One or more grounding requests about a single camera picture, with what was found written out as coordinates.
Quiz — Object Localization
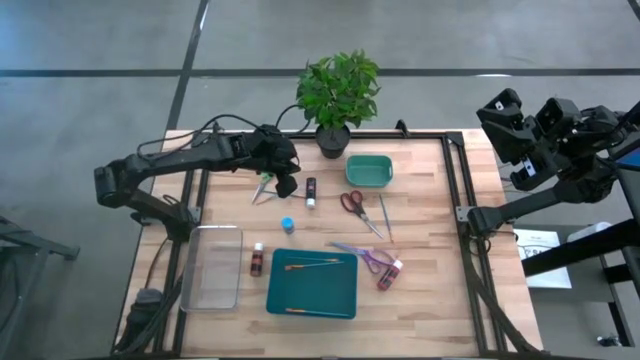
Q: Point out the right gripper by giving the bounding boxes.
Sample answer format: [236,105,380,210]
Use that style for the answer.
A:
[476,88,609,192]

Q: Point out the green handled scissors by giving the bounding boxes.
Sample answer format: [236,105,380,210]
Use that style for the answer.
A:
[251,171,276,205]

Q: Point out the thin blue paintbrush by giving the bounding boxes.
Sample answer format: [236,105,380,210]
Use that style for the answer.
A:
[257,189,307,199]

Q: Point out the red handled scissors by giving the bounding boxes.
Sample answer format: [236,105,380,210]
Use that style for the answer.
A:
[339,189,385,240]

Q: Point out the orange paintbrush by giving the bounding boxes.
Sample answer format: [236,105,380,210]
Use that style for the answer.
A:
[283,261,346,272]
[285,308,350,318]

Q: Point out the purple handled scissors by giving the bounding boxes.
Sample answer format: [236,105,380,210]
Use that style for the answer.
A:
[329,241,396,275]

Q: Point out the teal plastic tray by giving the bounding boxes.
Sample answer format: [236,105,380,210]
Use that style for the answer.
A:
[265,247,360,321]

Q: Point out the pink paint bottle white cap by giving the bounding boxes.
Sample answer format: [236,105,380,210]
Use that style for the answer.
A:
[375,258,405,292]

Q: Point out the brown paint bottle white cap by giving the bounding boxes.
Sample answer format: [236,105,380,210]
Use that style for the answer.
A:
[249,242,265,278]

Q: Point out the black plant pot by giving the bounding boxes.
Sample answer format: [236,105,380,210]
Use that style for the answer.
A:
[314,124,352,160]

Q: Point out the green leafy artificial plant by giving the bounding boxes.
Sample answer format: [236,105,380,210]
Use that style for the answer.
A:
[295,48,382,132]

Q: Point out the small green plastic bin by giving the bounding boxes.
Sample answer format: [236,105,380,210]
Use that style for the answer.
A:
[344,153,394,189]

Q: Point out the blue screen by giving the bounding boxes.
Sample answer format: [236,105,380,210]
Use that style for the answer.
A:
[612,148,640,172]

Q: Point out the white plastic object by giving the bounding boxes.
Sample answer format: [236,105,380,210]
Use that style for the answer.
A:
[567,221,614,244]

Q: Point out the black equipment stand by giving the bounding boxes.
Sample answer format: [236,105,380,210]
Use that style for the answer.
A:
[521,103,640,301]

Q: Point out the clear plastic tray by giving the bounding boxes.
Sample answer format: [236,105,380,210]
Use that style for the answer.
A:
[178,224,245,314]

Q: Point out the white printed paper sheet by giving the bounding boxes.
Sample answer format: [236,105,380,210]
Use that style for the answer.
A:
[513,228,574,290]

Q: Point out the black metal floor stand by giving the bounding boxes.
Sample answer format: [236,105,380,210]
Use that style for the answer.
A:
[0,215,82,264]

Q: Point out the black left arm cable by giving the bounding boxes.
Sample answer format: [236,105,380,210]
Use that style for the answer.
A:
[135,103,311,161]

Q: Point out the black aluminium table frame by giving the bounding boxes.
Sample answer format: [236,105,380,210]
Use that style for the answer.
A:
[110,119,546,359]

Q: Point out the thin brown cable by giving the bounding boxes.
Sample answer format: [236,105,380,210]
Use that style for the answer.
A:
[143,235,171,291]

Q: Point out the grey cable sleeve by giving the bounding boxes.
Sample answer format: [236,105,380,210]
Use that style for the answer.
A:
[134,287,164,307]

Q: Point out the black cable bundle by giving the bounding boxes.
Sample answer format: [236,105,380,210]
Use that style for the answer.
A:
[112,277,184,355]

